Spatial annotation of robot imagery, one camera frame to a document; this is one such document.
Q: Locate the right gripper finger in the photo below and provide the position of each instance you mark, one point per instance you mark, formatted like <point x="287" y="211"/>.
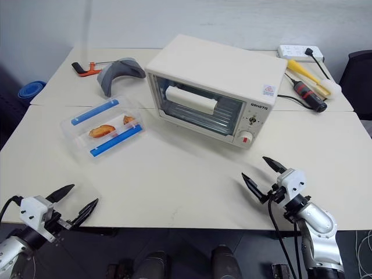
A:
<point x="254" y="186"/>
<point x="276" y="165"/>

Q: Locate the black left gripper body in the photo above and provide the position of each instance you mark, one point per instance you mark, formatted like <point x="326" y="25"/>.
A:
<point x="55" y="222"/>

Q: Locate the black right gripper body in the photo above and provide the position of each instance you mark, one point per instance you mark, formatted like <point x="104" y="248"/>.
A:
<point x="278" y="194"/>

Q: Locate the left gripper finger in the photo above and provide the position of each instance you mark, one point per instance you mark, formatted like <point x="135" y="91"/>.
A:
<point x="85" y="212"/>
<point x="59" y="193"/>

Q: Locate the glass oven door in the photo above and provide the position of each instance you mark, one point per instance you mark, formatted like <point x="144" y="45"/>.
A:
<point x="226" y="116"/>

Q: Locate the clear plastic food container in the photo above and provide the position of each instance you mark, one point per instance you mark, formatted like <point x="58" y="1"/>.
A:
<point x="87" y="122"/>

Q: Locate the white toaster oven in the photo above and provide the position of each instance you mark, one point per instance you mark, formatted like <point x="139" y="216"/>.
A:
<point x="215" y="67"/>

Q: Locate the white timer knob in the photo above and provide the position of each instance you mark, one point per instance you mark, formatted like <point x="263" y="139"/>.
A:
<point x="246" y="138"/>

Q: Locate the large roasted chicken piece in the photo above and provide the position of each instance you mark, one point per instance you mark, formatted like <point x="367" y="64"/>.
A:
<point x="101" y="130"/>

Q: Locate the black red power tool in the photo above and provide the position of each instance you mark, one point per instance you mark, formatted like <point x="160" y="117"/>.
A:
<point x="309" y="97"/>

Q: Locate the blue container clip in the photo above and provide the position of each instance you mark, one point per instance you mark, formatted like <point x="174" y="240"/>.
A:
<point x="116" y="140"/>
<point x="96" y="111"/>

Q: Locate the dark rounded shape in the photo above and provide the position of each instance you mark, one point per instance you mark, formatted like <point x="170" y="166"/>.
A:
<point x="152" y="266"/>
<point x="226" y="263"/>

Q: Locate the white fluffy ball brush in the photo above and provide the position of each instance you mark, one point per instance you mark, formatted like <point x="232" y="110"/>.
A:
<point x="331" y="87"/>

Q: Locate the yellow cone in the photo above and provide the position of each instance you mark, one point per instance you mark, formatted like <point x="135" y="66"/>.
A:
<point x="299" y="68"/>

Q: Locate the small roasted chicken piece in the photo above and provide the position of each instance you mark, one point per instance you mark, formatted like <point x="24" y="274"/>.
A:
<point x="128" y="119"/>

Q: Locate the blue rolled mat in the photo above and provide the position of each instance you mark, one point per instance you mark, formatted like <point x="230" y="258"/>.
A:
<point x="30" y="90"/>

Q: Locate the white power strip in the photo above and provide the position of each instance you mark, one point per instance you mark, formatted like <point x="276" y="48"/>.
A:
<point x="290" y="51"/>

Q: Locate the black chair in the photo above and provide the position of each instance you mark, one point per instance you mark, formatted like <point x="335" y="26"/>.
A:
<point x="357" y="78"/>

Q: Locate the orange black hacksaw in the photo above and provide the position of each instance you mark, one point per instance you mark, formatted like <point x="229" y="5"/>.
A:
<point x="87" y="70"/>

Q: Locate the grey curved plastic part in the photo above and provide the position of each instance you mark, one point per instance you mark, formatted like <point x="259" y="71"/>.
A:
<point x="109" y="77"/>

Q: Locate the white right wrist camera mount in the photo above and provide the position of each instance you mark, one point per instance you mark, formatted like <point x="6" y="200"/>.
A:
<point x="292" y="181"/>

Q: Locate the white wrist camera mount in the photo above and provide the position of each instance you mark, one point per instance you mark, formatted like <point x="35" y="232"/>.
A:
<point x="33" y="209"/>
<point x="292" y="181"/>

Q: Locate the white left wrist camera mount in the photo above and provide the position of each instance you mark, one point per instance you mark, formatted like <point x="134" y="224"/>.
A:
<point x="33" y="209"/>

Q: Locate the small metal toggle switch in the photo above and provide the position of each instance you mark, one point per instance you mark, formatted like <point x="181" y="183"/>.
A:
<point x="253" y="119"/>

